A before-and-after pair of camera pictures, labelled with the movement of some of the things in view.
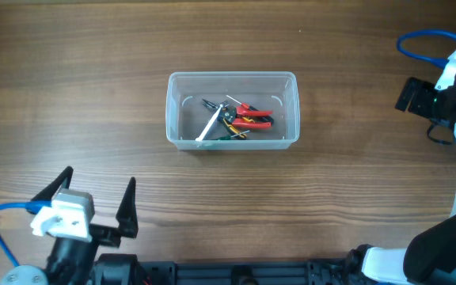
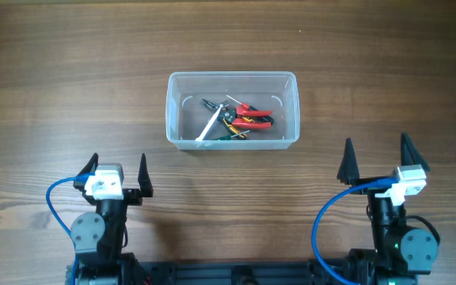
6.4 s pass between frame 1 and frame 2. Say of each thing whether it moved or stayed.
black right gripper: moved
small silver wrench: stayed
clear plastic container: stayed
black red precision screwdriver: stayed
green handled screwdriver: stayed
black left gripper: moved
